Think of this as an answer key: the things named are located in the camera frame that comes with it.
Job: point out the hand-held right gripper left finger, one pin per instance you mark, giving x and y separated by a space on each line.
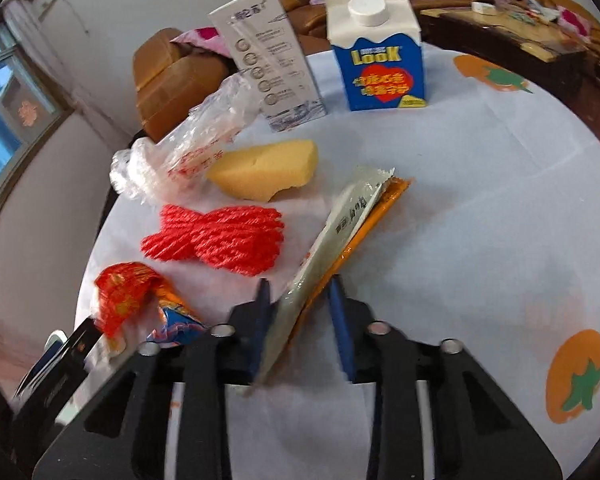
262 320

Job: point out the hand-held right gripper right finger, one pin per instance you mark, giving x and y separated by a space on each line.
340 330

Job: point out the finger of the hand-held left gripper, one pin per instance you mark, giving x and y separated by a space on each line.
55 342
82 342

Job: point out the red orange snack wrapper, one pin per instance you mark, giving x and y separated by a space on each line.
125 295

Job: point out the white sachet wrapper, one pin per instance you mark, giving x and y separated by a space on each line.
325 240

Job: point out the red foam net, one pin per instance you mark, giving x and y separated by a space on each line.
215 240

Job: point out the orange sachet wrapper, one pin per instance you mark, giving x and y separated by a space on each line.
375 215

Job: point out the yellow sponge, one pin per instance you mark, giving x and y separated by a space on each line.
265 167

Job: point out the clear plastic bag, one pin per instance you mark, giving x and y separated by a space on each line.
195 145

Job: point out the white orange-print tablecloth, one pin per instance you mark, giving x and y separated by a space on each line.
480 210

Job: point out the brown framed window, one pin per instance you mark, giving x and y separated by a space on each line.
5 125

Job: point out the orange window sticker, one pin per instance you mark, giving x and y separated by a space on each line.
28 113

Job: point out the brown leather chaise sofa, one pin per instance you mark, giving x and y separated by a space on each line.
165 90

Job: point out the blue white milk carton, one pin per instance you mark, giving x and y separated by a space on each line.
380 75

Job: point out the grey white carton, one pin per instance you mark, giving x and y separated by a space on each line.
275 60

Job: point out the dark wooden coffee table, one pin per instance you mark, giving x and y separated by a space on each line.
505 45

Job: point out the small white box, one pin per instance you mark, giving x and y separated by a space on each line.
482 8

